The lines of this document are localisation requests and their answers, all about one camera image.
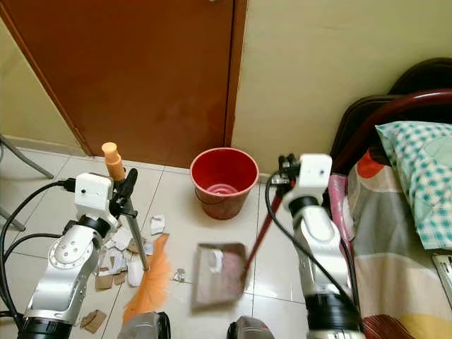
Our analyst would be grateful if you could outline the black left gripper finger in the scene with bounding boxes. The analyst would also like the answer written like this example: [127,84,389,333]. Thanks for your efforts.
[121,167,139,206]

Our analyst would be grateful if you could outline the orange bristle broom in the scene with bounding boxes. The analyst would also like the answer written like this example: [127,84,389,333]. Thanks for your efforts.
[101,142,174,327]

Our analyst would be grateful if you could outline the grey dustpan with red handle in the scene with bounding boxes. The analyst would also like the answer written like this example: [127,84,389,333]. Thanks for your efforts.
[191,189,278,309]

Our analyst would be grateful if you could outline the white torn paper scrap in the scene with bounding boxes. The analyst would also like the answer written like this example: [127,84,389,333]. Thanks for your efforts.
[111,225,136,254]

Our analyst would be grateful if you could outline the white crumpled paper scrap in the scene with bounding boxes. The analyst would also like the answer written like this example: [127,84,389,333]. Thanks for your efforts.
[149,215,167,235]

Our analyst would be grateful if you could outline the red plastic bucket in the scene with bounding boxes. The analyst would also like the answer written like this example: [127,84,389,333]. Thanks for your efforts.
[189,146,261,221]

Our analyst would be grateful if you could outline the white oval paper scrap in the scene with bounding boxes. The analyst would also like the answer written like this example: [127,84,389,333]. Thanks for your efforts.
[126,259,145,287]

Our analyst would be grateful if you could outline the white paper scrap in dustpan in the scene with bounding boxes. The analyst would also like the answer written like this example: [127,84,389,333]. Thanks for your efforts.
[206,248,224,274]

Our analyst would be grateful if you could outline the brown wooden door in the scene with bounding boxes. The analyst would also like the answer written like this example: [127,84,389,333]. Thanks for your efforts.
[0,0,249,170]

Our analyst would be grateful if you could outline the folded brown cardboard scrap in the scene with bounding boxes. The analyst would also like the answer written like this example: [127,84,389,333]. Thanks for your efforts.
[80,309,108,334]

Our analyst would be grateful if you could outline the grey metal chair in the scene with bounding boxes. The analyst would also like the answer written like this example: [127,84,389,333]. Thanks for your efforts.
[0,135,32,232]

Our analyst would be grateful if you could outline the dark red curved headboard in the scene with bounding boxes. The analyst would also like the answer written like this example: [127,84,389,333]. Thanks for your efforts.
[338,88,452,172]

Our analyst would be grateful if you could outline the teal checkered pillow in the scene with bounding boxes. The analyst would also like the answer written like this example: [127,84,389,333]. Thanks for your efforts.
[375,119,452,251]

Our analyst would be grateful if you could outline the bed with patterned sheet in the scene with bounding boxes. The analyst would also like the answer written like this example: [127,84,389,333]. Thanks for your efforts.
[327,150,452,339]

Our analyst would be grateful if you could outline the grey right robot leg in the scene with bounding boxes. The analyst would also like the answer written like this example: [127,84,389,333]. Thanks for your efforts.
[227,316,278,339]

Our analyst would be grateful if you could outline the black chair back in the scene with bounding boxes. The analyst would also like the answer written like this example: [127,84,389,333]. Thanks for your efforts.
[330,57,452,162]

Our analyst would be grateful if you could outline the white slatted object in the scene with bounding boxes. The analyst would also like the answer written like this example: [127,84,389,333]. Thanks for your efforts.
[431,253,452,306]

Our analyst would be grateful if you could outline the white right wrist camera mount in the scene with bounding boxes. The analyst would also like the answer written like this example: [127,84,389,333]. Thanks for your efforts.
[282,153,333,207]

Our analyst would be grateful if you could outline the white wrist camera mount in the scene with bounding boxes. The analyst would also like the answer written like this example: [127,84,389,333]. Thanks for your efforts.
[71,172,114,220]
[282,153,333,207]

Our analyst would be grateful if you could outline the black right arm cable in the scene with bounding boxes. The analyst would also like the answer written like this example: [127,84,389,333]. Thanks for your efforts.
[264,174,361,309]

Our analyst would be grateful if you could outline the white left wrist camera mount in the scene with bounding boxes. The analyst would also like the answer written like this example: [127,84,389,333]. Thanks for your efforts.
[71,172,114,220]

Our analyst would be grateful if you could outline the long black left arm cable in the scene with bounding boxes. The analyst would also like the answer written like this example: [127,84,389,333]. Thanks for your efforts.
[0,179,76,329]

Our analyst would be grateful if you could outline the short black left arm cable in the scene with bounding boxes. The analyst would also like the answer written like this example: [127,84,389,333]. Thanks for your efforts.
[4,232,63,283]

